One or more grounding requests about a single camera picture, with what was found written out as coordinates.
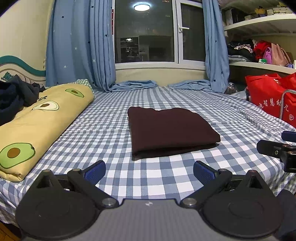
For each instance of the blue star curtain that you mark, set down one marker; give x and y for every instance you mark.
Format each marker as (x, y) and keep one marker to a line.
(215, 46)
(78, 46)

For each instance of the grey folded clothes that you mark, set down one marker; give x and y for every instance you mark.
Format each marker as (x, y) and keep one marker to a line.
(237, 58)

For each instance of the black clothes pile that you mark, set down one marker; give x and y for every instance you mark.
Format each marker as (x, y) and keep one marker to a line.
(241, 51)

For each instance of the row of small boxes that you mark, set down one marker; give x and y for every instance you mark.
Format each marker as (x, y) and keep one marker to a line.
(259, 14)

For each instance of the white framed window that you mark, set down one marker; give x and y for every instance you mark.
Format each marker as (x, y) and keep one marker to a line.
(148, 34)

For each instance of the dark navy garment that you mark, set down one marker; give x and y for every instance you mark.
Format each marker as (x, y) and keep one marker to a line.
(13, 97)

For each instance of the clear plastic bag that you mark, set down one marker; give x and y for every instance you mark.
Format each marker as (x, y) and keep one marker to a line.
(233, 89)

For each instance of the metal tube frame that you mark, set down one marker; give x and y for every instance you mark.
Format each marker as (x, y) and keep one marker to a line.
(283, 102)

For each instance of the green checked pillow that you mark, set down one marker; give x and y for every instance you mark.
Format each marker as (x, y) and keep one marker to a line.
(83, 83)

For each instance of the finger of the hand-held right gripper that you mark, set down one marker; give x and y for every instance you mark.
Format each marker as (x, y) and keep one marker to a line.
(289, 135)
(268, 147)

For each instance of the maroon printed sweatshirt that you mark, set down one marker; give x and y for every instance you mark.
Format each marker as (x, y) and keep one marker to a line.
(168, 129)

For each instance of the teal wave headboard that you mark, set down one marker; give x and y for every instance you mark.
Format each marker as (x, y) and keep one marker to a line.
(23, 67)

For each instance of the pink handbag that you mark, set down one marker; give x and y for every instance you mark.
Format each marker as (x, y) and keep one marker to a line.
(279, 55)

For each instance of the blue checked bed sheet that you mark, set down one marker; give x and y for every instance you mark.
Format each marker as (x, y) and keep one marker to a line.
(104, 129)

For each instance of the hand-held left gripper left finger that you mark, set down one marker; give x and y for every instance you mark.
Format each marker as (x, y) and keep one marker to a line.
(94, 172)

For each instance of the green white toy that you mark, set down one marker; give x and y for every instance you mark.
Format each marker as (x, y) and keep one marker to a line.
(262, 61)

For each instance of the white shelf board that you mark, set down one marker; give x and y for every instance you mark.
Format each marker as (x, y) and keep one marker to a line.
(259, 24)
(254, 66)

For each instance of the person's dark clothing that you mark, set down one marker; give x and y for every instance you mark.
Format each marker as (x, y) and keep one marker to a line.
(288, 208)

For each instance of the yellow avocado print quilt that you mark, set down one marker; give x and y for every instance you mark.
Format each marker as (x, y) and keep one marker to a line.
(41, 125)

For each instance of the red clothes pile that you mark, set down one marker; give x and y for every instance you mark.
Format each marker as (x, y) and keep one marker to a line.
(261, 48)

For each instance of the purple handbag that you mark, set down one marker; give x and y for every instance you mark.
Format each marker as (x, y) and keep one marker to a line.
(267, 55)

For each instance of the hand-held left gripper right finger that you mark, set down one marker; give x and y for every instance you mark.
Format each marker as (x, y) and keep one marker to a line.
(204, 172)

